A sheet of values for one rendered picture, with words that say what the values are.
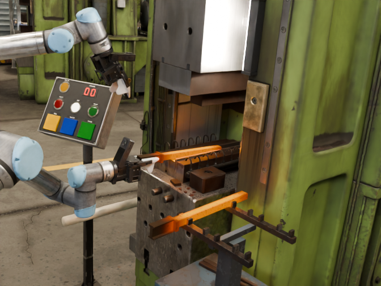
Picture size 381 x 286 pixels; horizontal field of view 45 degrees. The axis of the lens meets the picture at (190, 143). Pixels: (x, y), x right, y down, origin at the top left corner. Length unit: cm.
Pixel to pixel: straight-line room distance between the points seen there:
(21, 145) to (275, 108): 83
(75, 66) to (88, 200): 493
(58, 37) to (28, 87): 527
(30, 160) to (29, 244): 190
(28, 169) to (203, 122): 104
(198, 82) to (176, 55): 14
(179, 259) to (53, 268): 125
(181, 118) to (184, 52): 44
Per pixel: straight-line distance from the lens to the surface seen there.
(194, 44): 168
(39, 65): 647
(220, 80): 180
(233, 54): 176
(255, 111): 164
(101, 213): 220
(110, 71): 172
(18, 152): 131
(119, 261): 298
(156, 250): 199
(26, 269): 297
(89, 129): 210
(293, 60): 156
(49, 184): 167
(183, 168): 180
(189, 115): 209
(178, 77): 176
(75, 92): 222
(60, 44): 153
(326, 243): 208
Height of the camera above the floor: 165
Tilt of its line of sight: 19 degrees down
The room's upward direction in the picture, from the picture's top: 5 degrees clockwise
